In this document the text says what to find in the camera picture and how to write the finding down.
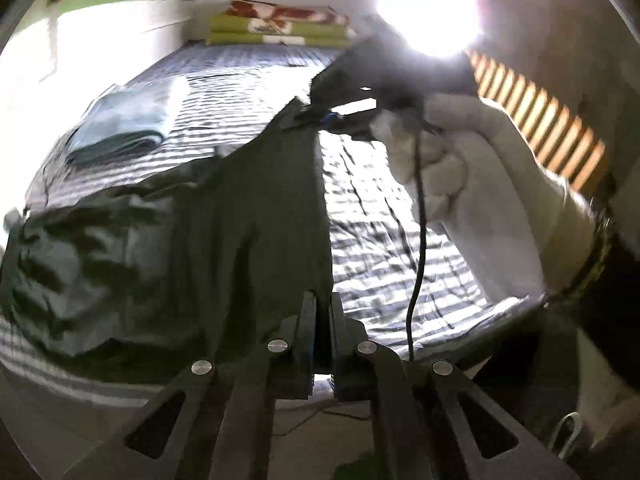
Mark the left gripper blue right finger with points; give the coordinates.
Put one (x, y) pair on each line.
(350, 374)

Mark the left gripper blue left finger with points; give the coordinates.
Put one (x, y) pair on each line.
(296, 366)

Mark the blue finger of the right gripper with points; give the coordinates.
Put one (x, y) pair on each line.
(311, 114)

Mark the black trousers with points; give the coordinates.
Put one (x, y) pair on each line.
(205, 259)

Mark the right forearm dark sleeve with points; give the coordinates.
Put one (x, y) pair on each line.
(591, 341)

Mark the right hand white glove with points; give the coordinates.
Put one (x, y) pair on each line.
(521, 229)

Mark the striped blue grey bedspread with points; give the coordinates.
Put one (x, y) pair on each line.
(412, 290)

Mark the folded green floral blanket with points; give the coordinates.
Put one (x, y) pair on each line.
(257, 22)

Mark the folded light blue towel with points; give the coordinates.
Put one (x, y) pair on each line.
(123, 123)

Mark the bright ring light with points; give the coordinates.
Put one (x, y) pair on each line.
(436, 28)

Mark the wooden slatted bed rail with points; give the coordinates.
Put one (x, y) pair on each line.
(562, 142)

